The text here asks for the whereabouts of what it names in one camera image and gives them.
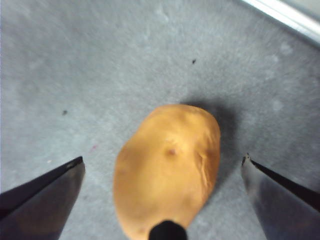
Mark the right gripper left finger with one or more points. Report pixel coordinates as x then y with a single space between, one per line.
37 210

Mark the brown potato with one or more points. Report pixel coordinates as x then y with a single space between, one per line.
165 170

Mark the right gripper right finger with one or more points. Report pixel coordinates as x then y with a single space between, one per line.
287 210

